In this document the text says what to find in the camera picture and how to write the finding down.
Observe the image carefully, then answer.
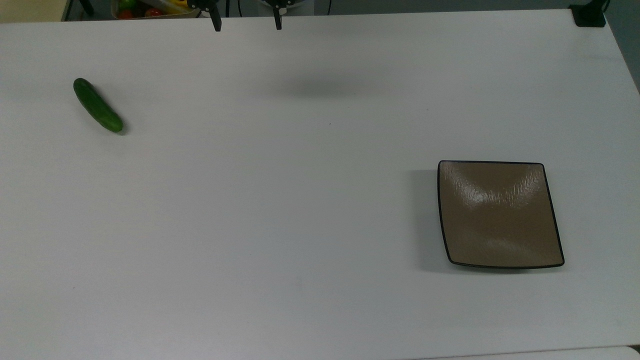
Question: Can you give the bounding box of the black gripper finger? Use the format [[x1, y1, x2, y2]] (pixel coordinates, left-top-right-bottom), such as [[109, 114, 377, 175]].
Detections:
[[263, 0, 291, 31], [187, 0, 222, 33]]

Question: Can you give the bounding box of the green cucumber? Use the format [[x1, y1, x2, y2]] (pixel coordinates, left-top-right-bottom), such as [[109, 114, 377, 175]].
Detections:
[[73, 77, 124, 134]]

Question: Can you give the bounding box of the round white robot base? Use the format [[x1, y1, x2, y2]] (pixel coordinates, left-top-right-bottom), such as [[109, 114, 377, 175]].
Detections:
[[256, 0, 315, 13]]

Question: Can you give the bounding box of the square brown ceramic plate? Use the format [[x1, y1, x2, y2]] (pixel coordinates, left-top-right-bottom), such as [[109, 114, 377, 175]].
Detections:
[[437, 160, 565, 270]]

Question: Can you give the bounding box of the basket of toy produce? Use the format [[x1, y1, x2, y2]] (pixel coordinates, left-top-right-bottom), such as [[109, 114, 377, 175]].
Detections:
[[111, 0, 202, 20]]

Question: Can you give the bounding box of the black table clamp mount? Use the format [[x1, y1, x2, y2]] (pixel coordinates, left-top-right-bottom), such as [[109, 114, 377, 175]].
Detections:
[[569, 0, 611, 28]]

